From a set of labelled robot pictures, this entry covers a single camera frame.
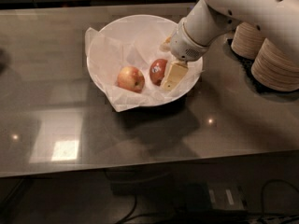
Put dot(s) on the dark red apple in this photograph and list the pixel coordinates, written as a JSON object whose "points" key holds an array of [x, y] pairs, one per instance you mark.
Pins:
{"points": [[157, 70]]}

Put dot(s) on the rear stack of paper plates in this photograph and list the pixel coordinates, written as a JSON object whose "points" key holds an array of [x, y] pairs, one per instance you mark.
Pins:
{"points": [[247, 41]]}

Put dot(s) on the front stack of paper plates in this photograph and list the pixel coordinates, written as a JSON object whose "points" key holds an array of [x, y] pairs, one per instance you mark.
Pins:
{"points": [[274, 69]]}

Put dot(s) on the stack of paper plates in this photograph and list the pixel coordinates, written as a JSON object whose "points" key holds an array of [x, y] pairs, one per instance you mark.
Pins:
{"points": [[274, 69], [247, 41]]}

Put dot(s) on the black tray under plates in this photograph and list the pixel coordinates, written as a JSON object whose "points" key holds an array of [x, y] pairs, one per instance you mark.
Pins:
{"points": [[247, 64]]}

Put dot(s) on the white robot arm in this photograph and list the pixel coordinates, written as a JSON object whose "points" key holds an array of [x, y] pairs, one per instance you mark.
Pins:
{"points": [[277, 20]]}

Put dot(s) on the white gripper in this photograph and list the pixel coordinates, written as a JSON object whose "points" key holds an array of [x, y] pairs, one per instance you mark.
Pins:
{"points": [[184, 46]]}

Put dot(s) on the white paper liner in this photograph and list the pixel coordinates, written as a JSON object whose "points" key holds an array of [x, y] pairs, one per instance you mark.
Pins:
{"points": [[106, 56]]}

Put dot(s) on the dark box under table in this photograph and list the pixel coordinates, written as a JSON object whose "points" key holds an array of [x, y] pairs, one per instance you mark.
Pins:
{"points": [[219, 198]]}

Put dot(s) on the white bowl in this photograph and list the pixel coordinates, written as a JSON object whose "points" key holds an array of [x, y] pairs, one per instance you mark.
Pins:
{"points": [[140, 34]]}

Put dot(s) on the yellow-red apple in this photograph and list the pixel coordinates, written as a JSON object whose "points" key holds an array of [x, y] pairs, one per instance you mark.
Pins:
{"points": [[130, 78]]}

